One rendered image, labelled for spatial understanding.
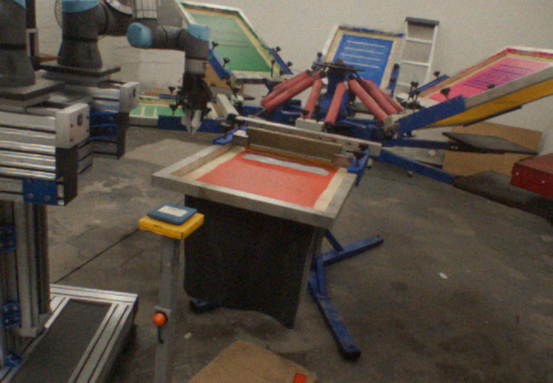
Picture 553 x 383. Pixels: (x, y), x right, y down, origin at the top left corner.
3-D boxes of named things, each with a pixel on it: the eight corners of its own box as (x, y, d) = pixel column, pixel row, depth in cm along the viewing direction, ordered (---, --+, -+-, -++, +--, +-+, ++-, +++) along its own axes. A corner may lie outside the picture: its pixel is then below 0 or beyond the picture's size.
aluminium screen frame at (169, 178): (332, 230, 132) (334, 218, 131) (150, 186, 146) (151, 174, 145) (365, 164, 204) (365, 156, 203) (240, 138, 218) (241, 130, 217)
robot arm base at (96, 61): (48, 64, 156) (47, 33, 152) (67, 60, 170) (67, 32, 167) (93, 69, 156) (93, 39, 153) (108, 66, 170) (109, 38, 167)
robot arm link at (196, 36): (196, 23, 154) (216, 26, 150) (193, 57, 158) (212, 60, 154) (180, 22, 148) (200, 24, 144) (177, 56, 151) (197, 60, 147)
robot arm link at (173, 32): (147, 22, 150) (172, 27, 145) (171, 25, 160) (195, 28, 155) (146, 47, 153) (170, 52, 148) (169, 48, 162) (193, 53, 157)
